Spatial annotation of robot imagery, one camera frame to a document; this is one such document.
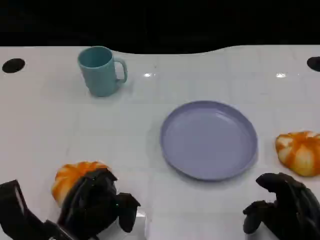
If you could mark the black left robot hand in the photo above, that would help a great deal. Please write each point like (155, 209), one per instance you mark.
(95, 200)

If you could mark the lilac plate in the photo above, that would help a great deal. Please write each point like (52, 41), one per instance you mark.
(207, 140)

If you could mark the orange and white bread roll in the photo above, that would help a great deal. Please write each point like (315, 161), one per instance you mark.
(300, 155)
(67, 178)

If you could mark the pale green mug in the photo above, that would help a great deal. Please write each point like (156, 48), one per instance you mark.
(100, 75)

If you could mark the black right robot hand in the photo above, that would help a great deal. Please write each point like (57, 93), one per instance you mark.
(292, 212)

